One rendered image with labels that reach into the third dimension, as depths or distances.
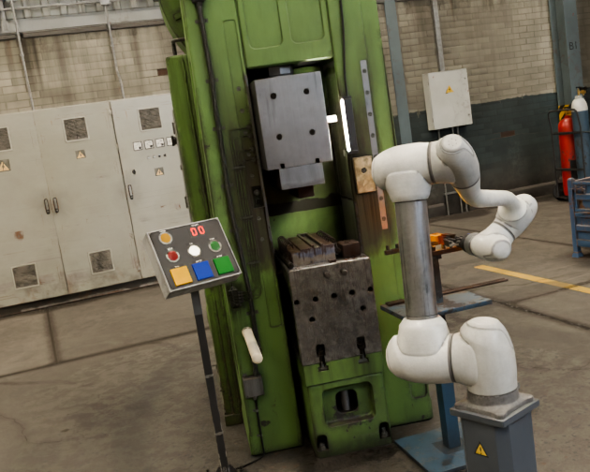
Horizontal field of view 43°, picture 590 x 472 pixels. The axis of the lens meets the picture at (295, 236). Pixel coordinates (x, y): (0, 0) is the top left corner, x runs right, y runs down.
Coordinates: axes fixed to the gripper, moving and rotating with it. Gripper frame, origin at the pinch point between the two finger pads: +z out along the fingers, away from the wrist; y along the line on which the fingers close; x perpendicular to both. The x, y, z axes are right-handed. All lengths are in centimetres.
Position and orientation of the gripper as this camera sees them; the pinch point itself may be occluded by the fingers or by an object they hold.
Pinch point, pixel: (448, 239)
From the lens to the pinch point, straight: 311.8
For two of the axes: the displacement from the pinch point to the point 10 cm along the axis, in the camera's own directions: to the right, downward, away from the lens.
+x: -1.5, -9.8, -1.3
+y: 9.5, -1.8, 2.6
